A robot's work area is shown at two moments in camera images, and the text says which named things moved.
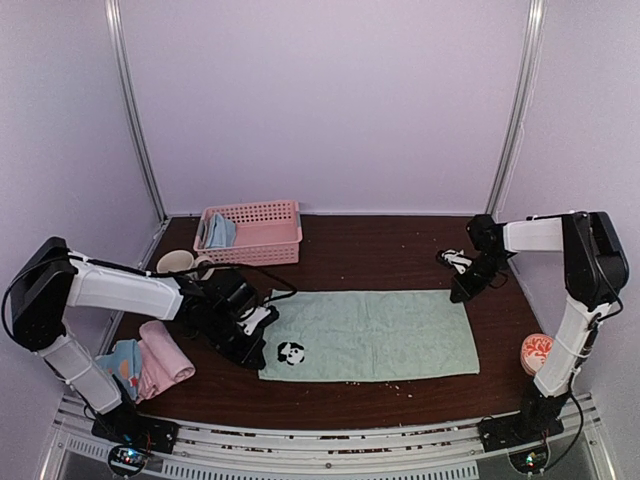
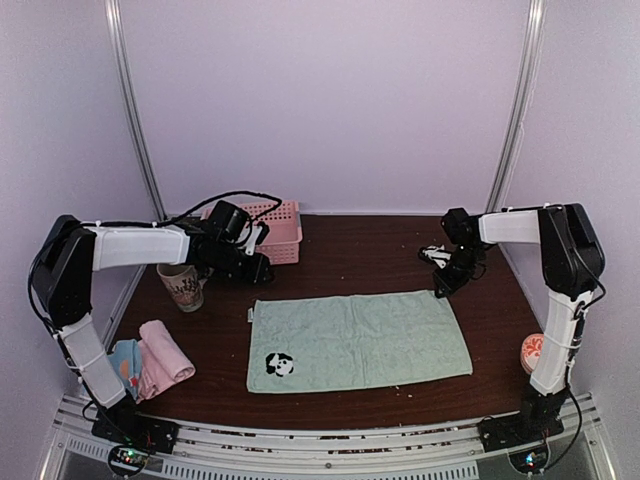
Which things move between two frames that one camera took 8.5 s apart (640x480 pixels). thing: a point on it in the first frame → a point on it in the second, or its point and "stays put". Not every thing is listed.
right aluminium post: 510,154 stays put
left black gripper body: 226,344 → 237,270
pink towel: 162,362 stays put
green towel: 323,335 stays put
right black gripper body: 487,267 → 460,272
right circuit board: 530,461 stays put
